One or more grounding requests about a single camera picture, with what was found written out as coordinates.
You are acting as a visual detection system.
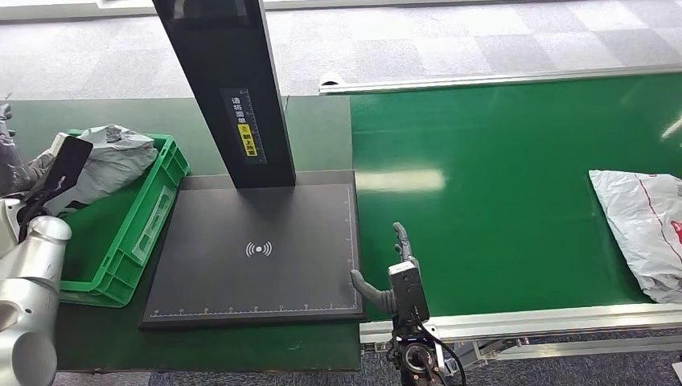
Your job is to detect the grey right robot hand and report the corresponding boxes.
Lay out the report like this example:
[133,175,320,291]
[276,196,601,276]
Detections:
[349,221,421,316]

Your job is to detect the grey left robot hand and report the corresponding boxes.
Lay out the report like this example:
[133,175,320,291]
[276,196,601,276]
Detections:
[0,101,39,199]

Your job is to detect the grey package with red print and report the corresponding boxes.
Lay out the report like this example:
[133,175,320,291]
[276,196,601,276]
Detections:
[588,168,682,306]
[27,123,160,217]

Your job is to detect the black weighing device with column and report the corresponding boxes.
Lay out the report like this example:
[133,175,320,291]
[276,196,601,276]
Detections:
[138,0,367,331]

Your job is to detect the green plastic crate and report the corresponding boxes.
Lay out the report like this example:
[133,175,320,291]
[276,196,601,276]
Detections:
[55,129,191,309]

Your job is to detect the green conveyor belt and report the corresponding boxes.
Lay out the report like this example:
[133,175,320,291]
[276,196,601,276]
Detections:
[348,72,682,321]

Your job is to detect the white baseboard strip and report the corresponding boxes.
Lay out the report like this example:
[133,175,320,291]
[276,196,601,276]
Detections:
[0,0,539,23]

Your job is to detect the aluminium conveyor underframe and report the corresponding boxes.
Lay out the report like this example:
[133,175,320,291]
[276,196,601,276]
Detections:
[359,335,682,370]

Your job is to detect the yellow label sticker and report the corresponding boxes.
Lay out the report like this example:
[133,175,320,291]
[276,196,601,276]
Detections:
[236,122,260,158]

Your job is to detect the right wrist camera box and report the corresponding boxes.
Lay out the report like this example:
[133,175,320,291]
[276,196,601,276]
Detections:
[387,260,431,324]

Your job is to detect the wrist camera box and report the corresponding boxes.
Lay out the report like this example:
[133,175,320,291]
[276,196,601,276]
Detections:
[43,132,95,197]
[387,260,431,324]

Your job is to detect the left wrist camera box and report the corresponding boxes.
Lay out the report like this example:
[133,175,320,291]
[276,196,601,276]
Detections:
[43,132,95,197]

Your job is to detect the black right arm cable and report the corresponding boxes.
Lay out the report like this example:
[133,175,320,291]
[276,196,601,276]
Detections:
[414,314,468,386]

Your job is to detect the aluminium conveyor side rail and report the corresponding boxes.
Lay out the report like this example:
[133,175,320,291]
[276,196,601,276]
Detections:
[318,63,682,97]
[359,302,682,345]

